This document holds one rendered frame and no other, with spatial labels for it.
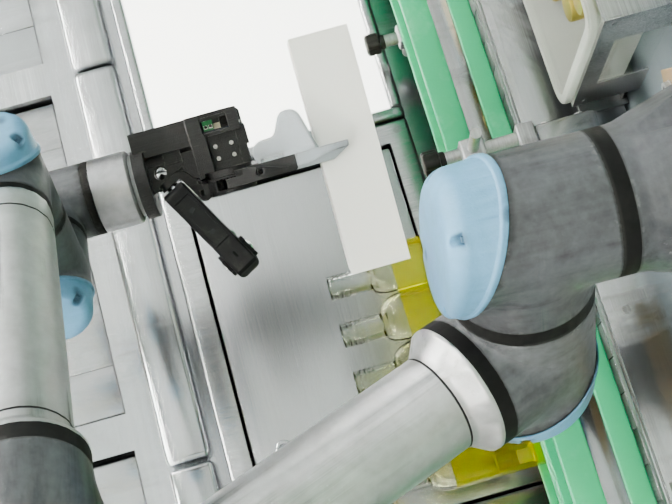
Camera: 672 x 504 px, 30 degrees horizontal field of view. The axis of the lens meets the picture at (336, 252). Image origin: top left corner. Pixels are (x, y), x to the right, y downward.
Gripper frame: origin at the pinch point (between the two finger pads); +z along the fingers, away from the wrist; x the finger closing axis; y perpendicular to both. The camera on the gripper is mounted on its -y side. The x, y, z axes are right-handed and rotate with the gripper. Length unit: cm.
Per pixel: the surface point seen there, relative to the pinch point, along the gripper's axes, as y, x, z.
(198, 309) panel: -15.1, 31.9, -20.6
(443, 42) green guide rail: 8.8, 23.8, 17.0
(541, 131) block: -3.8, 6.7, 22.1
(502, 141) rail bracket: -3.7, 6.4, 17.7
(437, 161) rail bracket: -3.9, 5.9, 10.4
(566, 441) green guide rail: -34.5, -2.7, 14.6
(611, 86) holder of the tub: -1.2, 8.4, 31.1
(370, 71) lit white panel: 8.4, 40.9, 9.3
